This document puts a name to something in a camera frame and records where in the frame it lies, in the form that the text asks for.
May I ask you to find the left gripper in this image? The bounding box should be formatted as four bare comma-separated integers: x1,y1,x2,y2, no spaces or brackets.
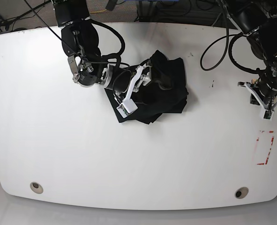
238,53,277,110

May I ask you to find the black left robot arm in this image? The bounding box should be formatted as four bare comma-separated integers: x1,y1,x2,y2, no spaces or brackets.
225,0,277,106

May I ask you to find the black T-shirt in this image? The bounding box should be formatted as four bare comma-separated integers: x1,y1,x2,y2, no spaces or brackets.
105,50,189,124

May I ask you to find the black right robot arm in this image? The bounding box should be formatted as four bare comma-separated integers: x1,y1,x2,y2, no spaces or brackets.
52,0,125,89

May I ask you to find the table grommet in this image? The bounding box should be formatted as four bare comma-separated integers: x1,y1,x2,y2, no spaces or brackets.
234,187,249,199
30,182,44,194

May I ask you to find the left table grommet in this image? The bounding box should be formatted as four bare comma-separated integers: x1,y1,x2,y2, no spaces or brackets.
30,182,44,194

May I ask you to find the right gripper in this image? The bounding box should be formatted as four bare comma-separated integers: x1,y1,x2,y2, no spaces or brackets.
68,55,152,102

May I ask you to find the red tape marking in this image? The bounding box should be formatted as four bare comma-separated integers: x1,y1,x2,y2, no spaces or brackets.
254,130,275,165

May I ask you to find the right table grommet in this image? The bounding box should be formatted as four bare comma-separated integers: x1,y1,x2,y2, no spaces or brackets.
234,187,249,199

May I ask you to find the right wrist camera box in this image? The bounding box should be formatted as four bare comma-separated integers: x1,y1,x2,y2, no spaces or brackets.
116,99,138,118

